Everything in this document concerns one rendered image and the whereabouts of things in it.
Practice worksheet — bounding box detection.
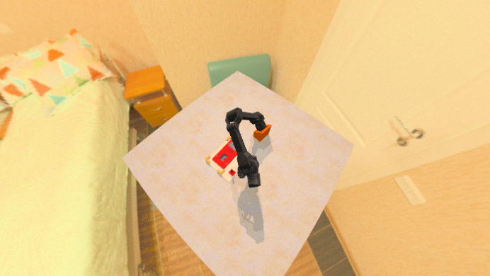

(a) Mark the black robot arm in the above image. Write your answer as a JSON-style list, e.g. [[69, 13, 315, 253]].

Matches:
[[225, 107, 268, 187]]

